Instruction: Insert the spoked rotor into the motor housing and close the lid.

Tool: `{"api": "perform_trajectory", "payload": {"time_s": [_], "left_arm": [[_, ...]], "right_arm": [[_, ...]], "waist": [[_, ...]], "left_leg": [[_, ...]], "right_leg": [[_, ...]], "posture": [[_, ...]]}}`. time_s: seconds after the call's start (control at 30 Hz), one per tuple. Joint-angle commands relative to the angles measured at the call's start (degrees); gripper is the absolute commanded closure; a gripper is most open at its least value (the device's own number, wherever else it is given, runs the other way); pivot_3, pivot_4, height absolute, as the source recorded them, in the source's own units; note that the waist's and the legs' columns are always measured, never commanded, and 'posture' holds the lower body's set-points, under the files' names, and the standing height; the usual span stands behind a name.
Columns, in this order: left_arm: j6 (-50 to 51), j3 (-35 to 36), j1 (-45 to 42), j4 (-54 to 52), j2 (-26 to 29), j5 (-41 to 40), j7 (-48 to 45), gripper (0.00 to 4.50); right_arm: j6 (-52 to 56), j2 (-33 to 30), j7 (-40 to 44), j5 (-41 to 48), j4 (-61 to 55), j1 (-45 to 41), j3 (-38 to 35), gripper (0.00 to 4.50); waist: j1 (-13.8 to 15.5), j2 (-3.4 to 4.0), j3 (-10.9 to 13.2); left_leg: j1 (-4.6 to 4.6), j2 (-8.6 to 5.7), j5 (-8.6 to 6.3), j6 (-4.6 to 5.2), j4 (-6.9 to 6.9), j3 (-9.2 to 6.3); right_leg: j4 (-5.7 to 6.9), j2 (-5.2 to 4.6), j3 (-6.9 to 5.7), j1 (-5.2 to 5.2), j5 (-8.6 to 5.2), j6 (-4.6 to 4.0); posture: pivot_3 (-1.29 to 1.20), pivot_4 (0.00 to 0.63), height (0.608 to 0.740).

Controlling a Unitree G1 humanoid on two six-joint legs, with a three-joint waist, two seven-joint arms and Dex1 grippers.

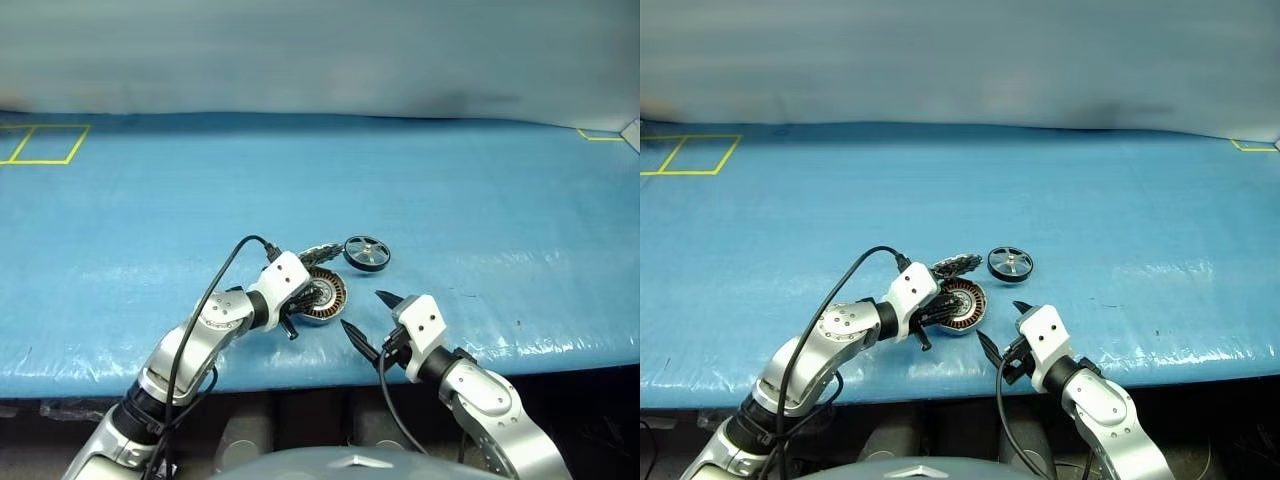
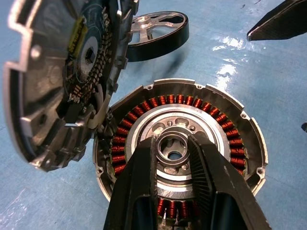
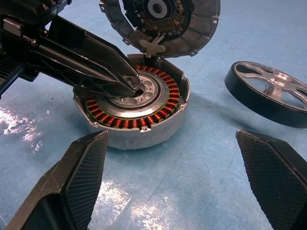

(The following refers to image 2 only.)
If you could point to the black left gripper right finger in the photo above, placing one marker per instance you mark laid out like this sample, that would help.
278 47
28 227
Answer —
223 187

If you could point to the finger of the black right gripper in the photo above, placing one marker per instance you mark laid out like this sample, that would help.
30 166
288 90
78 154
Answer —
304 127
280 21

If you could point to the silver motor housing lid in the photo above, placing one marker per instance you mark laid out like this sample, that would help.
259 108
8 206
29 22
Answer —
40 79

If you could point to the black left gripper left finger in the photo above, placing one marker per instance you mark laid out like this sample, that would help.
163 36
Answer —
134 182

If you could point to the silver spoked rotor black rim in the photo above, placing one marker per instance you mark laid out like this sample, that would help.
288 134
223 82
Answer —
158 51

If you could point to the silver motor housing copper coils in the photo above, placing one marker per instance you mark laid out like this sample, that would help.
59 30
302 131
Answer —
177 99

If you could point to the blue plastic table cover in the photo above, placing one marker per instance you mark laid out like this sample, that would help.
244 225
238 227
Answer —
263 83

